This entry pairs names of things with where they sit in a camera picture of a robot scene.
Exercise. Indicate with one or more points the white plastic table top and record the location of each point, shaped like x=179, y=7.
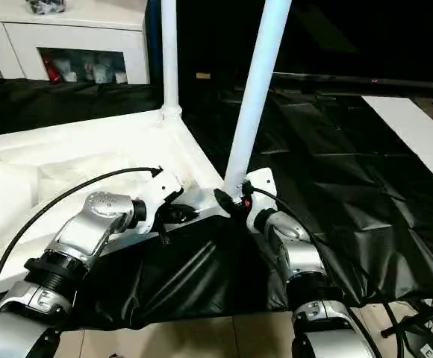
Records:
x=60, y=164

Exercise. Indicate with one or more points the white plastic table leg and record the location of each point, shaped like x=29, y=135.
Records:
x=257, y=89
x=169, y=56

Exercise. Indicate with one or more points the black plastic mat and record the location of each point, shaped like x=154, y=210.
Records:
x=351, y=194

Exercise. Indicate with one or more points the small brown cardboard piece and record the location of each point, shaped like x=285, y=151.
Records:
x=202, y=75

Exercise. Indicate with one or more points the small red bottle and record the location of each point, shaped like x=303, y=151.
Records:
x=51, y=68

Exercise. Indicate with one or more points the white flat board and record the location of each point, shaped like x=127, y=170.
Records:
x=418, y=134

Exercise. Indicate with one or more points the white glass-door cabinet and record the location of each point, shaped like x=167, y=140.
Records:
x=60, y=37

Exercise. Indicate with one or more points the black tripod stand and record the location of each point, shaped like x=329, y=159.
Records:
x=425, y=332

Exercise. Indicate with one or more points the dark patterned jar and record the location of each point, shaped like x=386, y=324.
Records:
x=45, y=6

